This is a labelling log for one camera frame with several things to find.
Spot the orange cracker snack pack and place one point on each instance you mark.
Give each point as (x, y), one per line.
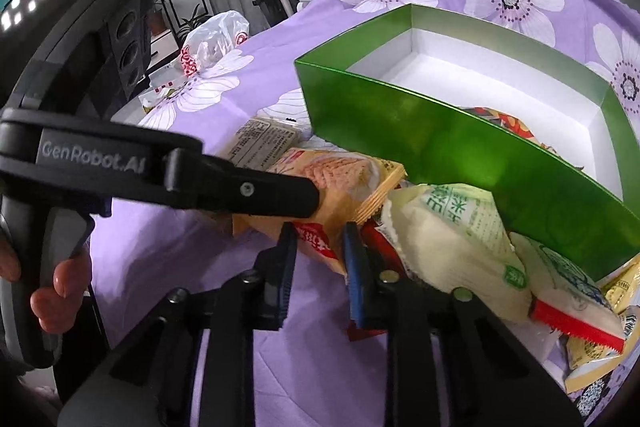
(352, 186)

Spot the potted green plant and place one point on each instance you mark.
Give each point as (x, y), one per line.
(181, 26)

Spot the colourful orange snack pack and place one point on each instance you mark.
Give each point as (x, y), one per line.
(509, 123)

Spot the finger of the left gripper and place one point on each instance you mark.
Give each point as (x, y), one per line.
(211, 183)

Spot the purple floral tablecloth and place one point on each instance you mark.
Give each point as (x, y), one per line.
(310, 373)

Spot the green white rice snack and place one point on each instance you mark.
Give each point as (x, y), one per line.
(451, 236)

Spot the white red plastic bag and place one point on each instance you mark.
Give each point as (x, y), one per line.
(203, 48)

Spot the green cardboard box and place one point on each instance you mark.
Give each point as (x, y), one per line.
(395, 87)

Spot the beige text label snack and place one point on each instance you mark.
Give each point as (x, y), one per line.
(259, 143)

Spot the white blue red snack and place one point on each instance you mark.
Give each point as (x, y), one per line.
(565, 296)

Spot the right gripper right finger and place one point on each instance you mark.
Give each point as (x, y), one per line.
(449, 360)

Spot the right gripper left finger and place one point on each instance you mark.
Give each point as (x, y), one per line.
(190, 361)

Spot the gold snack pack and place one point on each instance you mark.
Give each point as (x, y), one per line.
(622, 285)

